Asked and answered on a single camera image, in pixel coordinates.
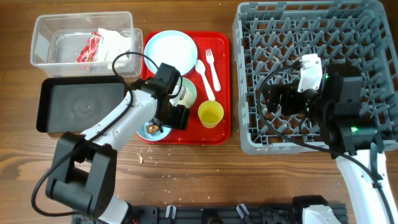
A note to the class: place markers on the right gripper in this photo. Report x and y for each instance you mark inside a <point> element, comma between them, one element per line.
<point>289,92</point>

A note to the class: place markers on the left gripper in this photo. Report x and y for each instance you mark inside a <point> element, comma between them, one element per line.
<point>181,119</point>

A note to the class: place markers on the pale green bowl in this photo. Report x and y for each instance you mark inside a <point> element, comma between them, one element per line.
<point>187,85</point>

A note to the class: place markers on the yellow plastic cup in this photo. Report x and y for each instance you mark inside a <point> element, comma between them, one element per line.
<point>210,113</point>

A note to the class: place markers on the brown food scraps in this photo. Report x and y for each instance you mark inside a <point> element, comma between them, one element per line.
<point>152,128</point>

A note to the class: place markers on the light blue bowl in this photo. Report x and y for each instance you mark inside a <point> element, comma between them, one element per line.
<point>164,132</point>

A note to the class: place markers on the white plastic spoon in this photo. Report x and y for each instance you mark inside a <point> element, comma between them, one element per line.
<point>200,68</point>

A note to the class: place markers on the white plastic fork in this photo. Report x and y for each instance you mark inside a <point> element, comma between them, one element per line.
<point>211,61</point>

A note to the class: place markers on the light blue plate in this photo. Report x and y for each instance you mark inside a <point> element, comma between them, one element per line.
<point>174,48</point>

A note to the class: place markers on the white napkin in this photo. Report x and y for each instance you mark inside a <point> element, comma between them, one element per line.
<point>111,44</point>

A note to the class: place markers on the white rice pile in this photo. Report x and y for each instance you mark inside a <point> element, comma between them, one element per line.
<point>188,99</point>

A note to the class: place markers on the red snack wrapper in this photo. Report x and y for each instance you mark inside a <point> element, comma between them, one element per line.
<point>90,49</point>

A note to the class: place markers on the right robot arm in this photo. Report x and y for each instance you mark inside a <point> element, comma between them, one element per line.
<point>354,141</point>

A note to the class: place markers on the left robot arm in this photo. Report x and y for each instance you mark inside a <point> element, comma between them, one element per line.
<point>83,171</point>

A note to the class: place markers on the grey dishwasher rack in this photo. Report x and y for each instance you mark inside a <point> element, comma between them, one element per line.
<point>271,35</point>

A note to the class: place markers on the black waste tray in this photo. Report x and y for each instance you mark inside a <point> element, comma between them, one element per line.
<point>77,103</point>

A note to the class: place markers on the clear plastic waste bin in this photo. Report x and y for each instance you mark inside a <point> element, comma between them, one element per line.
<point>58,40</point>

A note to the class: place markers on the red serving tray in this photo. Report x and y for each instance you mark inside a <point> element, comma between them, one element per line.
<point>195,132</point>

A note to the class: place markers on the food scrap on table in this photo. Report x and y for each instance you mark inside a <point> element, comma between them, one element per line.
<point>140,159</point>

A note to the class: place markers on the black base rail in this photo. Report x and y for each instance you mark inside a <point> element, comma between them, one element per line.
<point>276,213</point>

